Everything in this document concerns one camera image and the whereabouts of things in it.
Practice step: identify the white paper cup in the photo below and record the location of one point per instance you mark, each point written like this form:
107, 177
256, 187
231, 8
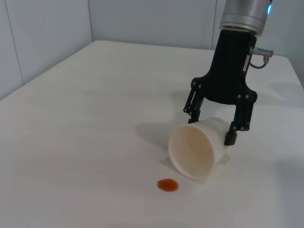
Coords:
190, 147

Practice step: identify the small orange ball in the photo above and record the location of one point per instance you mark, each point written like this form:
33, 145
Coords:
167, 185

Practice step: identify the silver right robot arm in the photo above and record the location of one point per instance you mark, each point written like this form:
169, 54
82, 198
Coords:
242, 14

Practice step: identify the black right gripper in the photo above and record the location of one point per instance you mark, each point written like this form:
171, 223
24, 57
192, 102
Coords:
230, 71

